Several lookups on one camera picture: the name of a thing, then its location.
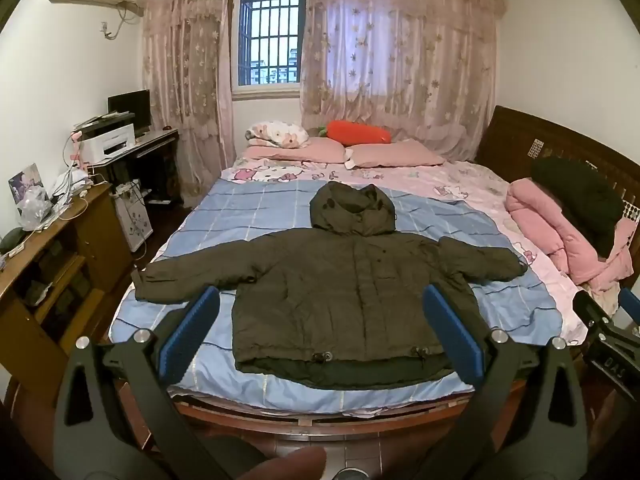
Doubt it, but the olive green hooded jacket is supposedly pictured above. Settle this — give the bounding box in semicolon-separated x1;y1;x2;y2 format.
134;182;530;390

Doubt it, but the pink pillow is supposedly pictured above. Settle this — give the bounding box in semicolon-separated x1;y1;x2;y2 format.
345;140;446;169
242;139;352;164

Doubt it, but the white printer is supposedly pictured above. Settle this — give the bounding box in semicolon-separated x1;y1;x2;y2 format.
80;124;137;164

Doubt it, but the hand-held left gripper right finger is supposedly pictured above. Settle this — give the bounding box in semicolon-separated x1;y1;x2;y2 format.
415;282;590;480

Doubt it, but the black garment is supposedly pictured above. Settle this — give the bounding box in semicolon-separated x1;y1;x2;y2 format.
531;157;626;261

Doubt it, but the black computer monitor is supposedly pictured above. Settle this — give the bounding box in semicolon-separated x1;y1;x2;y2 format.
107;89;152;139

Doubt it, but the barred window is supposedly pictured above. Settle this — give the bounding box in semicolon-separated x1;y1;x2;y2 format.
231;0;307;95

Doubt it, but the blue checked bed sheet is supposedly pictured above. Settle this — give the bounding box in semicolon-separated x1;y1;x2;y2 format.
109;180;558;413

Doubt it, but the pink cartoon print bedsheet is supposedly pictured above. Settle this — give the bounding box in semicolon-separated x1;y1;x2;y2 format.
220;152;590;347

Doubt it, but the pale crumpled cloth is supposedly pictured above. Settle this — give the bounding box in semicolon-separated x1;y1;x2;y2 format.
582;280;624;318

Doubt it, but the photo frame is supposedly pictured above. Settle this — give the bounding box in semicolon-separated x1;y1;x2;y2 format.
8;163;49;207

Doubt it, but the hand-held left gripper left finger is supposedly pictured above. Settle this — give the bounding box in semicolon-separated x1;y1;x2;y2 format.
52;286;268;480

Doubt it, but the wooden bed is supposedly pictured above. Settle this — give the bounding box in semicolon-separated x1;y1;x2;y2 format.
107;105;640;456

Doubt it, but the clear plastic bag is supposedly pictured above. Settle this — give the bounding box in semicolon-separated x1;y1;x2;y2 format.
17;186;54;231

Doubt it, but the dark green pouch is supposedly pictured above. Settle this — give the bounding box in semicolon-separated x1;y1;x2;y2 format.
0;227;27;255

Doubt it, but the pink floral lace curtain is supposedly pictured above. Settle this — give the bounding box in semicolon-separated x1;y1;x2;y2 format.
139;0;237;209
299;0;507;163

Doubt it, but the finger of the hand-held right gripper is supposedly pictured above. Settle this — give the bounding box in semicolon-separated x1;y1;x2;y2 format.
572;289;619;342
618;287;640;325

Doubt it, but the pink quilt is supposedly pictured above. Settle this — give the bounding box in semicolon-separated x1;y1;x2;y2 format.
505;178;639;287

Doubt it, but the floral print pillow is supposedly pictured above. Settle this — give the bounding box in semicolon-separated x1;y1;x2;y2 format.
245;120;311;149

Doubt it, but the orange carrot plush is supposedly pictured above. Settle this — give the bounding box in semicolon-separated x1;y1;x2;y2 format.
318;120;394;146

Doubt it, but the wooden side cabinet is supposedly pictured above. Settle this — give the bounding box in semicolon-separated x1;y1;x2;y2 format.
0;182;137;403

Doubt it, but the dark computer desk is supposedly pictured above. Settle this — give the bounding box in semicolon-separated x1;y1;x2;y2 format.
92;127;182;207

